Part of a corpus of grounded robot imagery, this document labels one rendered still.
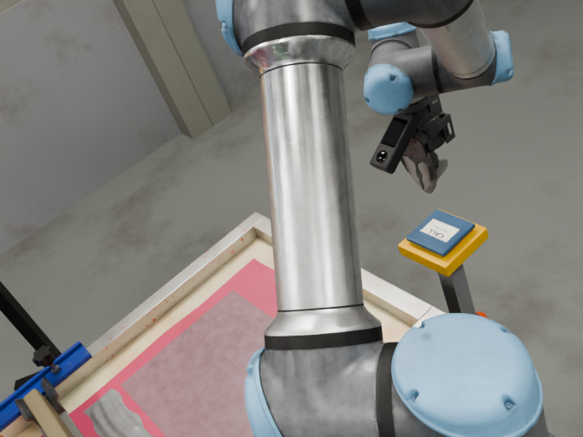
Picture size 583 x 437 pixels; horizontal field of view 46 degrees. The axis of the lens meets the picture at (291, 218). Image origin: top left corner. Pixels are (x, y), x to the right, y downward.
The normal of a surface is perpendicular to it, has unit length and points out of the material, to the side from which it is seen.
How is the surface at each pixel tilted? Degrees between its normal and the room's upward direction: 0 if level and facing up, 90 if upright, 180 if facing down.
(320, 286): 49
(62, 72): 90
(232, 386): 0
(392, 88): 90
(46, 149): 90
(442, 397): 8
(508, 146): 0
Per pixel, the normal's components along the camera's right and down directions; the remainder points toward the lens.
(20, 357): -0.33, -0.74
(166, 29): 0.57, 0.34
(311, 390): -0.30, -0.07
